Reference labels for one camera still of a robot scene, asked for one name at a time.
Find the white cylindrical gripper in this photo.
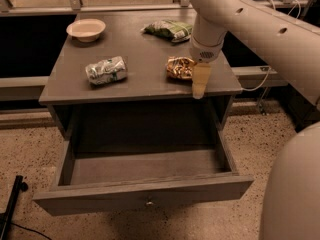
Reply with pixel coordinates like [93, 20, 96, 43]
[189, 15, 227, 99]

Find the crushed orange can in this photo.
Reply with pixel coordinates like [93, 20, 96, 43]
[166, 56, 196, 80]

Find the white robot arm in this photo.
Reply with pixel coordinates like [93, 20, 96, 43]
[190, 0, 320, 240]

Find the crushed green silver can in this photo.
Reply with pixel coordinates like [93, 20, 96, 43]
[85, 56, 128, 85]

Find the open grey top drawer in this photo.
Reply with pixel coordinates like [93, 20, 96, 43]
[34, 129, 253, 216]

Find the green chip bag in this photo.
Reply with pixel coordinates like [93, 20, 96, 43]
[141, 19, 193, 43]

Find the grey wooden cabinet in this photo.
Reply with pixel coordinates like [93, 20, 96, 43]
[40, 10, 240, 145]

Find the cream ceramic bowl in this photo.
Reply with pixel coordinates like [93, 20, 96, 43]
[66, 19, 106, 43]

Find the upper metal railing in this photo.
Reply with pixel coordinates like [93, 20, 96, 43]
[0, 0, 320, 18]

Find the black stand leg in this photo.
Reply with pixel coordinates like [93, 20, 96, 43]
[0, 175, 28, 240]

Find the grey metal frame rail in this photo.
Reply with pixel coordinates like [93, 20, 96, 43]
[0, 66, 287, 101]

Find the white hanging cable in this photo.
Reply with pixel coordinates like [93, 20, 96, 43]
[240, 0, 302, 93]

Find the black floor cable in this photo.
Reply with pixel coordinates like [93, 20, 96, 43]
[0, 219, 53, 240]

